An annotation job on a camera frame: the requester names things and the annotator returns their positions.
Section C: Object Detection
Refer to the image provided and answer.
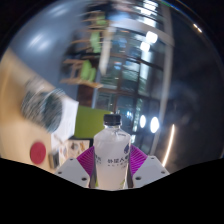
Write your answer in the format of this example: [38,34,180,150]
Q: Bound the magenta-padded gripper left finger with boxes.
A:
[54,145,98,189]

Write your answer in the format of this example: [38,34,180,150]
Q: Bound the long linear ceiling light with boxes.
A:
[161,123,176,168]

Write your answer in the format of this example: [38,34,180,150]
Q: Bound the wooden chairs with green seats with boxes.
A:
[59,9,111,89]

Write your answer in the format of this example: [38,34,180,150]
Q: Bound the round pendant ceiling lights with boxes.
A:
[138,29,161,134]

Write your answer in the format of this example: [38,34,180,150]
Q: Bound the green speckled white mug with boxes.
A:
[20,79,68,134]

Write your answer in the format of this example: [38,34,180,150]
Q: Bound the clear black-capped water bottle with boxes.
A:
[92,113,132,191]

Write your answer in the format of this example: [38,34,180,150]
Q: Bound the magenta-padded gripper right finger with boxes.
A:
[127,144,171,189]

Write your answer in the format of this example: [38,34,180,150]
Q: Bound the flat round red coaster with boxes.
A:
[29,141,47,165]

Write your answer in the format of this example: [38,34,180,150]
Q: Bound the small dark flat box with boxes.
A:
[48,151,60,169]

